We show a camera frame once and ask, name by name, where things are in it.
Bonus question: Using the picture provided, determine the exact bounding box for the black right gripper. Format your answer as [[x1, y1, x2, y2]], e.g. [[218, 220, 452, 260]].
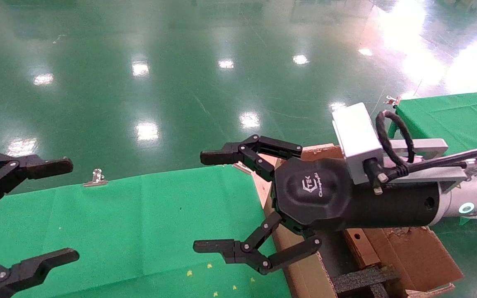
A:
[[193, 135, 444, 275]]

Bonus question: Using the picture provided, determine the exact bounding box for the small cardboard box with hole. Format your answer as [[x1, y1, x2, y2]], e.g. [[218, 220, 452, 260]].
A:
[[343, 227, 382, 270]]

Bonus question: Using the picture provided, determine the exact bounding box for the large open cardboard carton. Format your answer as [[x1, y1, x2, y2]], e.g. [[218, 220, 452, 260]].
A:
[[259, 143, 465, 298]]

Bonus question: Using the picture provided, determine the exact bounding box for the large green tablecloth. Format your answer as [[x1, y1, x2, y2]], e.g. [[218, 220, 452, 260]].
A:
[[0, 165, 293, 298]]

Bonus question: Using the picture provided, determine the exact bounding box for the black foam insert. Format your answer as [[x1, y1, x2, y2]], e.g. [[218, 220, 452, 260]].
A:
[[331, 267, 401, 298]]

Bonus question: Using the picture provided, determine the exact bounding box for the green cloth side table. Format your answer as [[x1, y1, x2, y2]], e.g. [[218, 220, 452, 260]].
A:
[[387, 90, 477, 226]]

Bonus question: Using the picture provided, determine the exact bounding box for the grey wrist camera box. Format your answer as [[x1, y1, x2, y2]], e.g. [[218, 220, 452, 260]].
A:
[[331, 102, 385, 185]]

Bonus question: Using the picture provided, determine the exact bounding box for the silver camera mount bracket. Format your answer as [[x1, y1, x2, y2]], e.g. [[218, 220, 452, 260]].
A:
[[381, 138, 477, 184]]

